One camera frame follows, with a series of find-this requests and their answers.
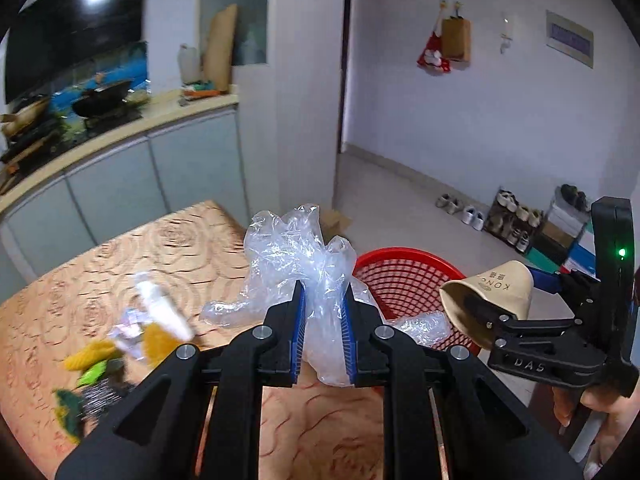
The beige paper cup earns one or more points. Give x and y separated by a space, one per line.
505 285

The person's right hand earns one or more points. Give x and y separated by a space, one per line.
607 410

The steel wool scourer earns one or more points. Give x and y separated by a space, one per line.
102 396

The dark brown door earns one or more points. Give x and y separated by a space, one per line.
344 60

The yellow packet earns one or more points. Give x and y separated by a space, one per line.
92 355

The beige kitchen countertop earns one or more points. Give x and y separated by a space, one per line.
175 112

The black gas stove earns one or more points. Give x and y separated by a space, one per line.
60 132

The shoe rack with shoes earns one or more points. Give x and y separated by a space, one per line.
515 220

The wooden cutting board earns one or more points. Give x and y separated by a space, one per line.
220 50

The translucent plastic jug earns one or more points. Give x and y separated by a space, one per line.
190 65

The red plastic basket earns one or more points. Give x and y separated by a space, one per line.
405 280

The cardboard box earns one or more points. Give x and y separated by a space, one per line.
336 224

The wall hooks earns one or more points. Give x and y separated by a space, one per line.
452 6

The brown paper bag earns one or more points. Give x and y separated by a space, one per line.
456 40

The clear plastic bag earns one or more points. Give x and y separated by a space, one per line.
290 255

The blue picture backsplash tiles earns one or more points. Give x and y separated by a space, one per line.
120 67

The black wok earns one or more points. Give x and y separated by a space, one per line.
100 100

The pair of beige shoes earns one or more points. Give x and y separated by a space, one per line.
447 204

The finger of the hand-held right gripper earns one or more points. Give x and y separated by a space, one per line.
530 327
547 281

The grey kitchen base cabinets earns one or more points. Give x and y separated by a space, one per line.
130 175

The orange tray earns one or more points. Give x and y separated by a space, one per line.
202 91

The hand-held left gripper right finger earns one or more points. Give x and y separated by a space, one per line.
349 340

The pair of black shoes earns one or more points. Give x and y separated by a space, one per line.
574 196

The black range hood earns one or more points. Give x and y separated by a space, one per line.
75 30

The frosted glass window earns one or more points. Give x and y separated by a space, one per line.
250 10

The stack of storage boxes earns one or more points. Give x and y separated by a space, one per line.
565 230

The green and yellow wrapper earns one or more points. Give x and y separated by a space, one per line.
67 410

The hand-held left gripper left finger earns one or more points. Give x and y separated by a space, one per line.
298 340

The pair of white shoes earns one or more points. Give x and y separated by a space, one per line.
472 217

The golden frying pan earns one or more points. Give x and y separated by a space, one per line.
25 112

